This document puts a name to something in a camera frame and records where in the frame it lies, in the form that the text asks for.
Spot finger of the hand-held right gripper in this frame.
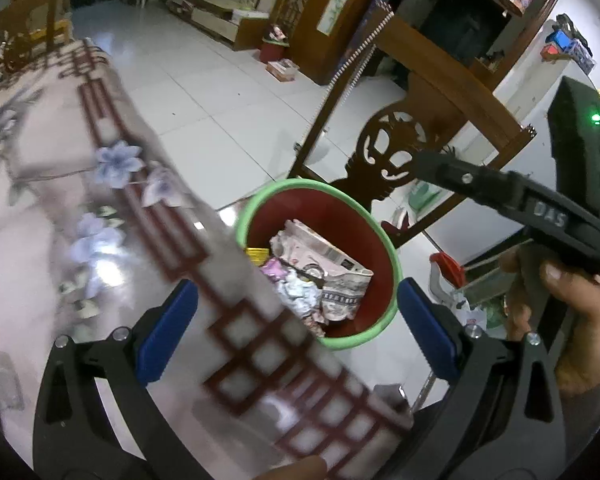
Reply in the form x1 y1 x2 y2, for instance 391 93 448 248
411 151 600 277

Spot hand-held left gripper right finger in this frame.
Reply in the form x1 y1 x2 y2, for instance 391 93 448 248
380 277 567 480

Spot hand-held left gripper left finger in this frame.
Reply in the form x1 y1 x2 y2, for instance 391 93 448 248
32 278 216 480

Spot pink plastic bag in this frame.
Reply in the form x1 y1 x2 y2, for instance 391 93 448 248
259 257 288 281

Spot red bin green rim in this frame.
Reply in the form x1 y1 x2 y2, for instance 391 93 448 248
234 178 400 352

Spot silver bag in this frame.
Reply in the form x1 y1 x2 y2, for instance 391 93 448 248
269 219 375 325

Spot person's right forearm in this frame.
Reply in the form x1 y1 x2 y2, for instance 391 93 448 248
560 380 600 453

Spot person's right hand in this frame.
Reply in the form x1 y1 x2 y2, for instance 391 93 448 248
499 249 600 395

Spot person's left hand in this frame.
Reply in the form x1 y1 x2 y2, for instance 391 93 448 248
252 455 327 480

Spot red white plastic tool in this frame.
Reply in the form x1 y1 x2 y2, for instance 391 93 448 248
429 251 466 306

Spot green white detergent bottle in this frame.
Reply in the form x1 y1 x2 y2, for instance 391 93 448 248
410 180 443 213

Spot white refrigerator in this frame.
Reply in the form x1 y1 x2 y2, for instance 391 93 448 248
490 20 600 196

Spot blue red toy boxes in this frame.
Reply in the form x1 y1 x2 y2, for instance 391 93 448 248
540 12 596 71

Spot red slipper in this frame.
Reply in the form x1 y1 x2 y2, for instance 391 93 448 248
380 207 411 235

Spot wooden chair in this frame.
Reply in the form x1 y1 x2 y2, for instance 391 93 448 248
292 10 538 251

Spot wooden lattice partition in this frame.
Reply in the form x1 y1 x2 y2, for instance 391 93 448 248
270 0 396 86

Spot hanging picture panel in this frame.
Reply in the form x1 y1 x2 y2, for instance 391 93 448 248
317 0 351 36

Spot small cardboard box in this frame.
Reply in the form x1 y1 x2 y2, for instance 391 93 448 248
266 59 299 82

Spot red flower pot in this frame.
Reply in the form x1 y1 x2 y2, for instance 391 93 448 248
259 24 291 65

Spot low television cabinet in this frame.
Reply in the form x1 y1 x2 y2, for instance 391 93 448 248
167 0 271 51

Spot white bead string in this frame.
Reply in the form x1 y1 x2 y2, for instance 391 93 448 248
300 2 393 148

